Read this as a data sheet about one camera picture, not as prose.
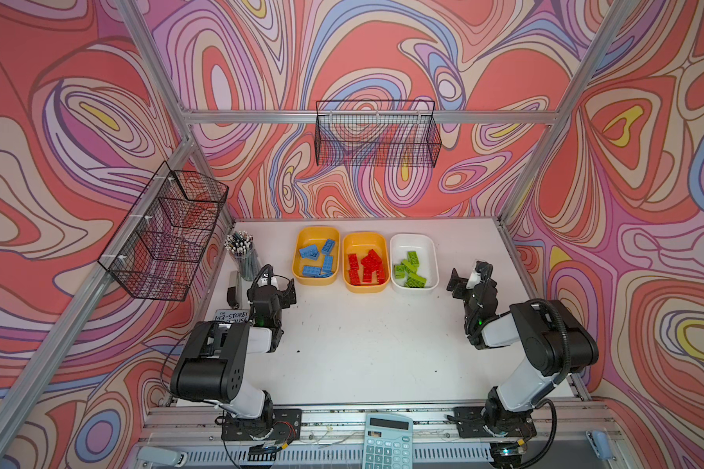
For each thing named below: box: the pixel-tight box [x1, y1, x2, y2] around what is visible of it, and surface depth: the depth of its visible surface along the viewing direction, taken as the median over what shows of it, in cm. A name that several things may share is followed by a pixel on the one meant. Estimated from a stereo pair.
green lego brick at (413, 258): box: [407, 250, 420, 267], surface depth 107 cm
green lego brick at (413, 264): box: [400, 255, 420, 274], surface depth 106 cm
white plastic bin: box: [389, 232, 440, 292], surface depth 106 cm
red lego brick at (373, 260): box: [363, 248, 385, 269], surface depth 106 cm
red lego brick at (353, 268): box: [348, 253, 359, 277], surface depth 106 cm
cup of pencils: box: [223, 230, 262, 282], surface depth 93 cm
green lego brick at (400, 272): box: [395, 264, 406, 280], surface depth 102 cm
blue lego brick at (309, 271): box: [302, 265, 322, 277], surface depth 103 cm
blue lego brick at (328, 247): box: [321, 238, 336, 256], surface depth 110 cm
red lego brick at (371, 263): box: [360, 250, 381, 277], surface depth 103 cm
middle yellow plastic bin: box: [342, 232, 391, 293], surface depth 105 cm
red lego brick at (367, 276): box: [362, 266, 373, 284], surface depth 103 cm
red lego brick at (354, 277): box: [348, 263, 362, 287], surface depth 103 cm
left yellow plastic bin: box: [291, 226, 341, 284], surface depth 107 cm
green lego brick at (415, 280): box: [404, 271, 428, 289], surface depth 101 cm
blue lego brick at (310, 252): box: [299, 244, 320, 261], surface depth 106 cm
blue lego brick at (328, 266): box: [322, 255, 334, 277], surface depth 106 cm
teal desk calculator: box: [361, 412, 414, 469], surface depth 70 cm
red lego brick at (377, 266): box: [371, 257, 387, 285], surface depth 103 cm
